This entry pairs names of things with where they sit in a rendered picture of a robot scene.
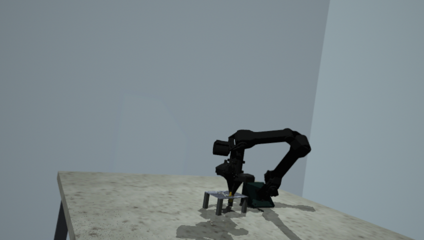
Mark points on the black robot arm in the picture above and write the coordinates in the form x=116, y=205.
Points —
x=245, y=139

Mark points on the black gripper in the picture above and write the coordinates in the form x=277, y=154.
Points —
x=235, y=179

